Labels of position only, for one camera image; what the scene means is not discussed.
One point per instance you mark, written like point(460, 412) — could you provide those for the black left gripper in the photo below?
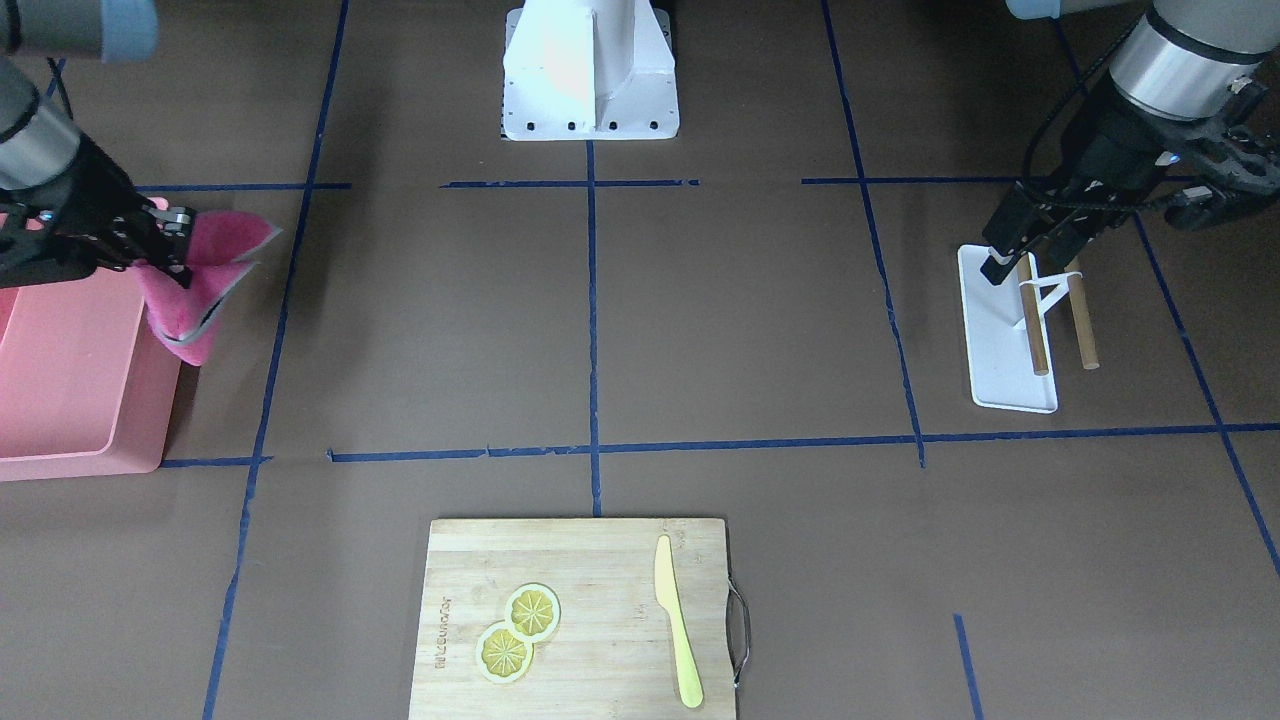
point(1105, 152)

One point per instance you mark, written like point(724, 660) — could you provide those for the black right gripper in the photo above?
point(88, 190)

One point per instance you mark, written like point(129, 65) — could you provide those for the pink cleaning cloth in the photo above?
point(224, 248)

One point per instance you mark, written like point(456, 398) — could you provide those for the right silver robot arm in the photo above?
point(39, 135)

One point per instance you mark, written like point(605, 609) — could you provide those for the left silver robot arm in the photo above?
point(1179, 61)

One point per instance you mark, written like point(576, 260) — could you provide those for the white towel rack stand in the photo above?
point(1007, 340)

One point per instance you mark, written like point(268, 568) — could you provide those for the pink plastic bin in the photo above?
point(86, 389)

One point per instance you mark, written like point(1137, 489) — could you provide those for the wooden cutting board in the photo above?
point(611, 657)

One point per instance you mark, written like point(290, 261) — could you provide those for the lemon slice far side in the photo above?
point(502, 655)

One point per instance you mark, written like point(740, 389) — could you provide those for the yellow plastic knife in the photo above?
point(688, 679)

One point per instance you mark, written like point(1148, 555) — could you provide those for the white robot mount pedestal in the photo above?
point(589, 71)

